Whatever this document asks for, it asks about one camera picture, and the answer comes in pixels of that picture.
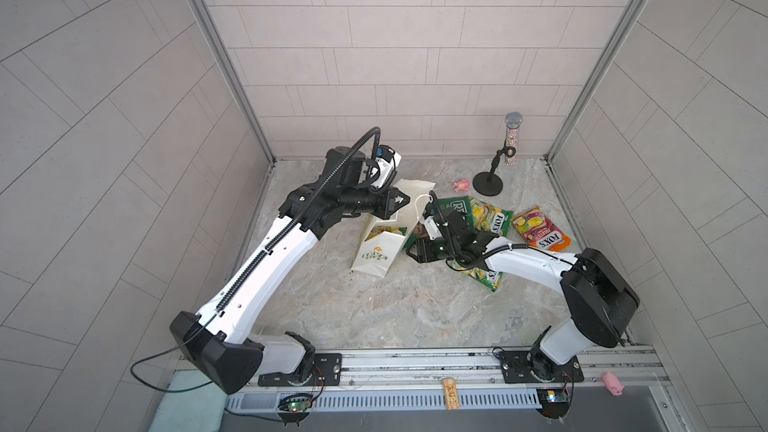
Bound glitter microphone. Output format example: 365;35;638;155
505;111;523;165

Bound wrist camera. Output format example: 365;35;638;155
419;216;442;240
371;144;402;190

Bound teal cloth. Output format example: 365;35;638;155
141;370;228;431

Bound dark green snack bag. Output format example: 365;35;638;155
404;197;476;263

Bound small wooden tag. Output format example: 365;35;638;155
442;377;461;411

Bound aluminium mounting rail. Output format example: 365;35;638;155
173;344;670;415

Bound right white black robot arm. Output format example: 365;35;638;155
415;192;640;382

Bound white paper shopping bag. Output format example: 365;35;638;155
351;179;435;277

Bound green Fox's candy bag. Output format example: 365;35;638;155
446;260;501;292
469;197;514;237

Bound orange Fox's candy bag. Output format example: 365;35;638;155
512;207;571;252

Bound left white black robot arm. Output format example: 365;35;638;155
169;127;410;394

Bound small pink toy figure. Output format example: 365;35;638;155
454;180;471;192

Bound black microphone stand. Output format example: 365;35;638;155
472;146;516;197

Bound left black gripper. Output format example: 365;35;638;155
333;183;411;223

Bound left circuit board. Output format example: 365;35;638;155
277;393;314;414

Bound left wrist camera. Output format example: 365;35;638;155
371;144;402;190

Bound right circuit board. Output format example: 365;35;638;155
536;389;571;420

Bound circuit board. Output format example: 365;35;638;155
277;393;314;414
536;389;571;420

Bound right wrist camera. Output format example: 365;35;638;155
419;216;442;240

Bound pink object on rail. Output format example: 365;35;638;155
602;372;625;397

